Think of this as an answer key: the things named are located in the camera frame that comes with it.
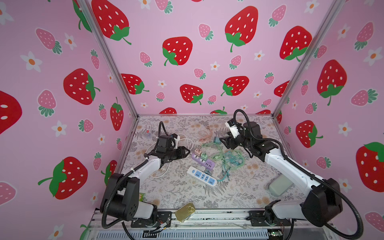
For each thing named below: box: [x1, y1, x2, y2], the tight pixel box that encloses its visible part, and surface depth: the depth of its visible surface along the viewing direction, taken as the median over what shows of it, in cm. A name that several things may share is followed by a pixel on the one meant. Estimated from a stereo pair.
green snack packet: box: [139, 193, 146, 202], surface depth 83 cm
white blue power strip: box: [187, 166, 218, 188], surface depth 88 cm
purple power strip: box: [191, 153, 216, 170], surface depth 94 cm
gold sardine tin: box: [175, 202, 196, 222], surface depth 75 cm
